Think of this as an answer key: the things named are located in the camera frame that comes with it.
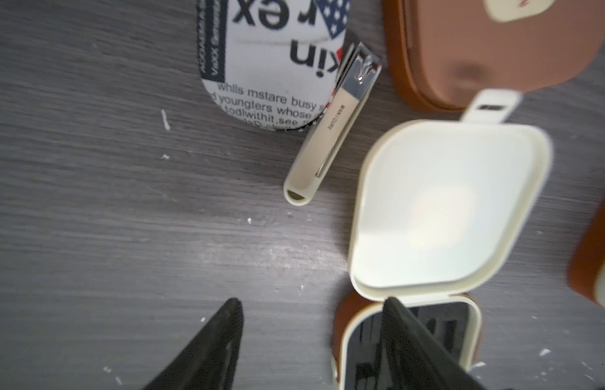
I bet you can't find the cream nail kit case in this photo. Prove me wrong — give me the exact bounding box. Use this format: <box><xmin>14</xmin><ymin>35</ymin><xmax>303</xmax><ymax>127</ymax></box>
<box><xmin>332</xmin><ymin>89</ymin><xmax>553</xmax><ymax>389</ymax></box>
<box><xmin>568</xmin><ymin>199</ymin><xmax>605</xmax><ymax>309</ymax></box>

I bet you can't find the cream nail clipper large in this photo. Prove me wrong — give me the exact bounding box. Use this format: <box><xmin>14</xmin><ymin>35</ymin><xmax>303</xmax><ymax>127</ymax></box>
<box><xmin>283</xmin><ymin>42</ymin><xmax>382</xmax><ymax>206</ymax></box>

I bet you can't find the crushed flag print can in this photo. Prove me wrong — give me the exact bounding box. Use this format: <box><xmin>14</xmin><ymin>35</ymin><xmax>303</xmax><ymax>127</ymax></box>
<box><xmin>196</xmin><ymin>0</ymin><xmax>351</xmax><ymax>132</ymax></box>

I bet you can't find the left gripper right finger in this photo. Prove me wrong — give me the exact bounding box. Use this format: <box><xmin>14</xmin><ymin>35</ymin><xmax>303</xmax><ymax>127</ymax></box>
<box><xmin>381</xmin><ymin>297</ymin><xmax>483</xmax><ymax>390</ymax></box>

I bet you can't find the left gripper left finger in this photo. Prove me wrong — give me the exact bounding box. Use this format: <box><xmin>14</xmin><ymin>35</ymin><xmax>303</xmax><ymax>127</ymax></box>
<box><xmin>145</xmin><ymin>297</ymin><xmax>244</xmax><ymax>390</ymax></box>

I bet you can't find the brown nail kit case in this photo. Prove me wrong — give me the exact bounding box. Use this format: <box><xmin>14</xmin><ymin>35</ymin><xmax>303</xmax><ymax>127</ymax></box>
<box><xmin>382</xmin><ymin>1</ymin><xmax>605</xmax><ymax>113</ymax></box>

